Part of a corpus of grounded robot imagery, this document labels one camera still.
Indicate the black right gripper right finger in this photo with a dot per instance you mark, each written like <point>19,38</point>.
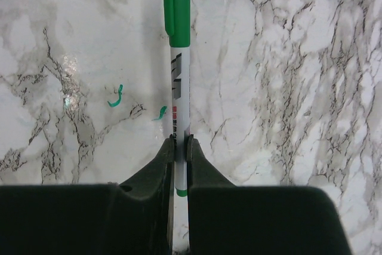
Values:
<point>229,219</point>

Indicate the white green marker pen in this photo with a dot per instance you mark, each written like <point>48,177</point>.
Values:
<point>180,89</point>

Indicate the green marker cap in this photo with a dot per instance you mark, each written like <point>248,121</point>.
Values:
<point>177,22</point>

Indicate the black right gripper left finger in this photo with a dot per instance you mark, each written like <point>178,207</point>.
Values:
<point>132,217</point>

